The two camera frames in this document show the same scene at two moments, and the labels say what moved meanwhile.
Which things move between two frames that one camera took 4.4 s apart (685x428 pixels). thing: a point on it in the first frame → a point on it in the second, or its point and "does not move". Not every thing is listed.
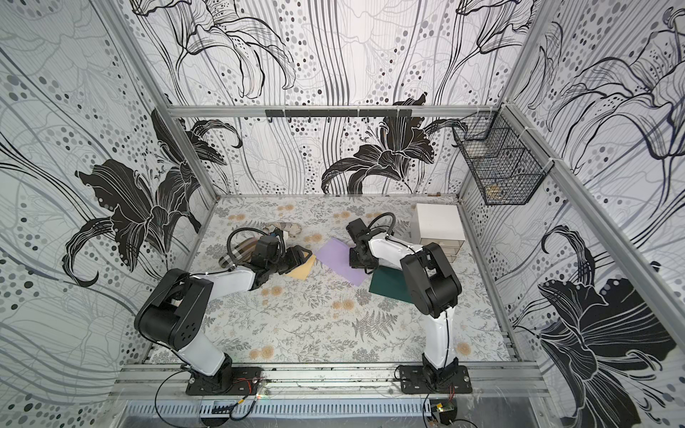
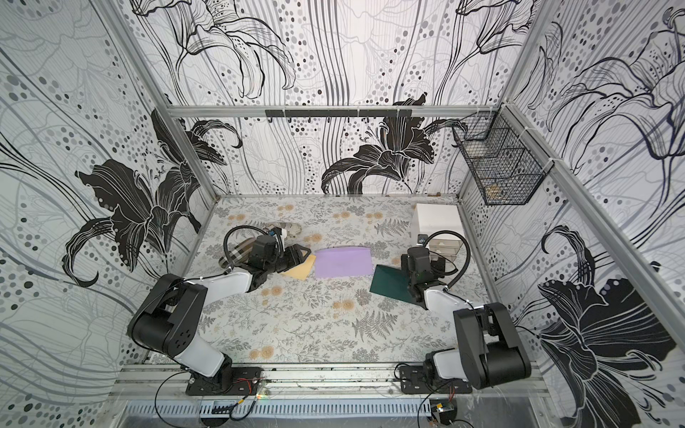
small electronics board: (447, 408) does not move
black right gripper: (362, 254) → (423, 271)
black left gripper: (296, 258) does not move
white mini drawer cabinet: (439, 224) does not move
